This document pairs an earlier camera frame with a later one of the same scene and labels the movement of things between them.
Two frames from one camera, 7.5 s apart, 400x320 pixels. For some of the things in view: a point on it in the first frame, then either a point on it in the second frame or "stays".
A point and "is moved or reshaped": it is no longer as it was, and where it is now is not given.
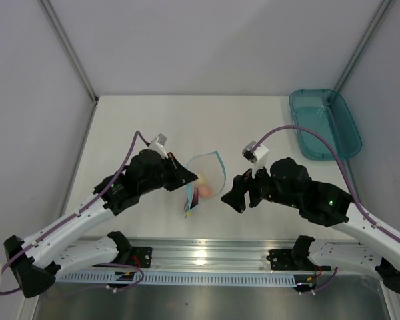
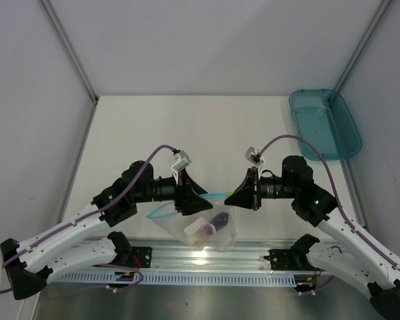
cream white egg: (202, 180) -> (193, 239)
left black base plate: (135, 256) stays
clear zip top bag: (210, 171) -> (214, 229)
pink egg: (205, 192) -> (206, 230)
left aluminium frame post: (61, 36) stays
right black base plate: (284, 260) stays
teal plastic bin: (323, 112) stays
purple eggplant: (195, 198) is moved or reshaped
